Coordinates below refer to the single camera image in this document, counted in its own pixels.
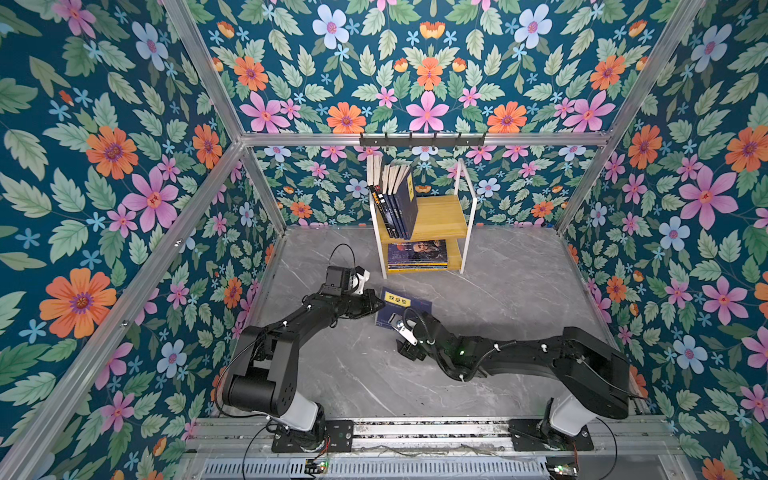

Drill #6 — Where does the aluminium frame corner post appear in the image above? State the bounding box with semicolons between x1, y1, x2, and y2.
164;0;286;237
555;0;706;238

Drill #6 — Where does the grey hook rail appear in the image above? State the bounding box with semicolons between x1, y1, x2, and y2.
358;132;486;149

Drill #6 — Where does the aluminium frame corner post left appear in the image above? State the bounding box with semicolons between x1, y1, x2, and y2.
164;0;286;237

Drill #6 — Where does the aluminium frame left diagonal bar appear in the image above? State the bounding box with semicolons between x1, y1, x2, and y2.
1;141;245;479

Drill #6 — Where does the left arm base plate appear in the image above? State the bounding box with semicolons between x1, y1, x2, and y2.
271;420;355;455

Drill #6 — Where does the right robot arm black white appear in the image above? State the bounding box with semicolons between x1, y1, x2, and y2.
389;308;636;449

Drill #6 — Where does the aluminium front rail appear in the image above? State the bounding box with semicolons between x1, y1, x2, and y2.
179;415;679;457

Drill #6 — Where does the aluminium frame corner post right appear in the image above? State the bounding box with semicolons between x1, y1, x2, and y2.
555;0;706;238

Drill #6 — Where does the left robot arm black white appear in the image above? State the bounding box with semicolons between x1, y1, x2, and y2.
220;287;384;451

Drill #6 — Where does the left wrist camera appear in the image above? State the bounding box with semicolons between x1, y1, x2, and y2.
321;266;370;296

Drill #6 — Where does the navy book Yuewei label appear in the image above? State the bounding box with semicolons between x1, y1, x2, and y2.
382;165;404;239

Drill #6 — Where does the aluminium frame horizontal back bar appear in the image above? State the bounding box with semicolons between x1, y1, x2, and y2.
240;132;609;149

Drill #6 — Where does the black Murphy's law book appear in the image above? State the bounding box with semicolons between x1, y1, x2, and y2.
366;154;384;216

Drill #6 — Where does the navy book large yellow label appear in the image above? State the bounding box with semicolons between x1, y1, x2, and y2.
392;165;418;240

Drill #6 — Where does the white metal wooden book shelf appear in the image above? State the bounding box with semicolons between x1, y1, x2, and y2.
369;158;477;277

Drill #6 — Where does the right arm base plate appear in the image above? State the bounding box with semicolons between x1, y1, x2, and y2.
508;419;594;453

